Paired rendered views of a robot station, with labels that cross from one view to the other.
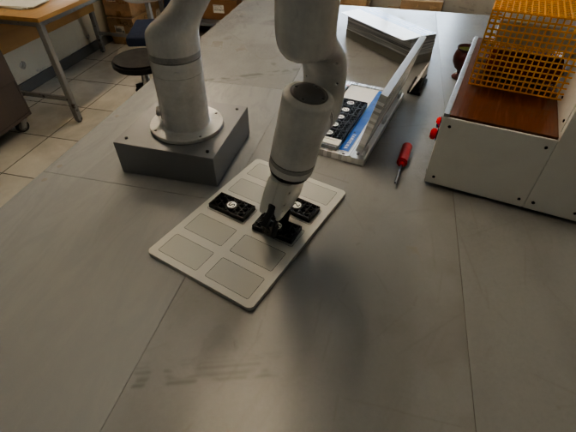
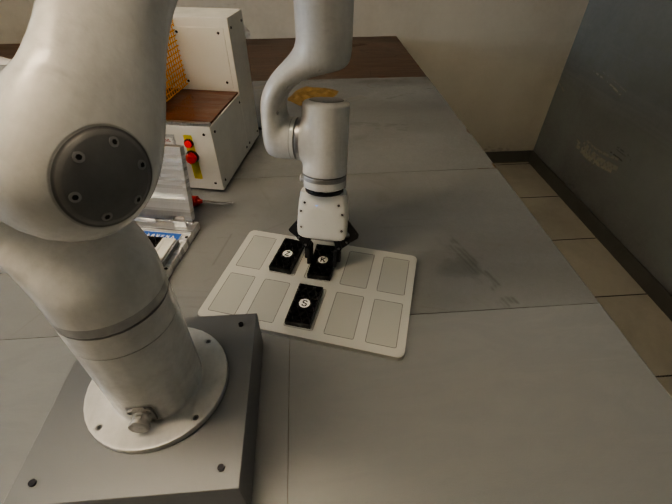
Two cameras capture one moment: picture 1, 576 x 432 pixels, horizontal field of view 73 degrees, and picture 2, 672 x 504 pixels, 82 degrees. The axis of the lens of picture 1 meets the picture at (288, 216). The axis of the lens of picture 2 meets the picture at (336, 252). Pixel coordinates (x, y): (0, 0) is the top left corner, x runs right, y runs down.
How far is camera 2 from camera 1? 99 cm
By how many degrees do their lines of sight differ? 73
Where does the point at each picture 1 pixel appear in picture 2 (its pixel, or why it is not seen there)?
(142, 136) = (210, 439)
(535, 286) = not seen: hidden behind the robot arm
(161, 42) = (152, 257)
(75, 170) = not seen: outside the picture
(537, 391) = (390, 156)
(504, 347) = (371, 162)
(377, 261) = not seen: hidden behind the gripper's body
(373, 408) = (438, 199)
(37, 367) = (565, 379)
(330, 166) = (203, 250)
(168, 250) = (392, 338)
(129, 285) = (447, 355)
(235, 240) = (351, 288)
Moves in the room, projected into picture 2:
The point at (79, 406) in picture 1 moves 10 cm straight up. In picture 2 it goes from (556, 327) to (578, 291)
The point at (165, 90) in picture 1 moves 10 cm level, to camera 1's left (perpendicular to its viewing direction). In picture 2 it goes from (179, 331) to (181, 407)
